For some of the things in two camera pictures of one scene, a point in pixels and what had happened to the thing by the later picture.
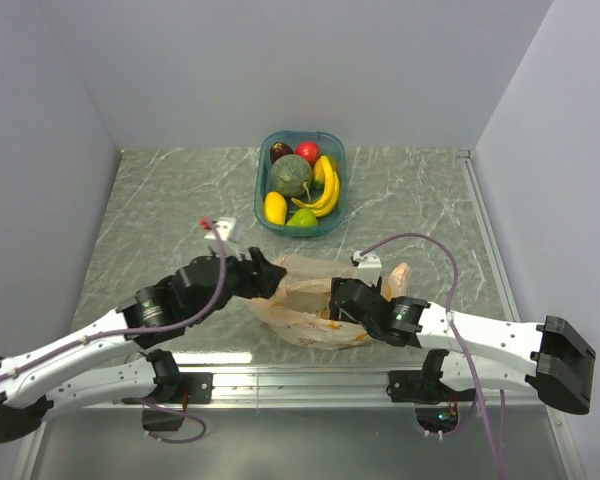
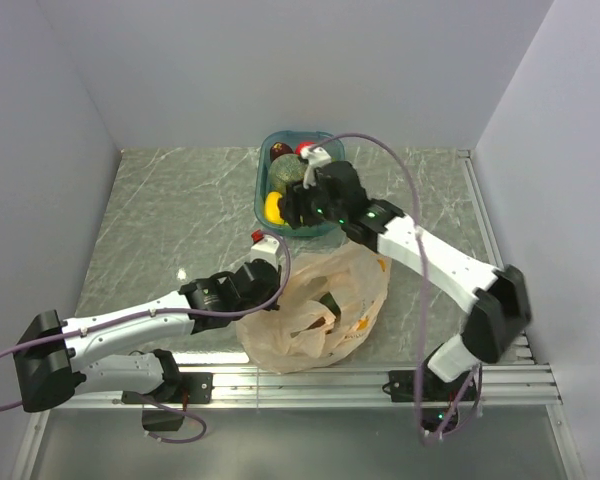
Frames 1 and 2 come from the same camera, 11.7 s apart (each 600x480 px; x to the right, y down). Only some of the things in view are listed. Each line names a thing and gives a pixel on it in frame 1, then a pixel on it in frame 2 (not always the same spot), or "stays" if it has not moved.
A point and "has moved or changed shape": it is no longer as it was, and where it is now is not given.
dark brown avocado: (278, 150) stays
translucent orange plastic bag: (298, 312) has moved or changed shape
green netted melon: (291, 175) stays
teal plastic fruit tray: (333, 147) stays
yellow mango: (275, 208) stays
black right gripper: (334, 309) to (296, 198)
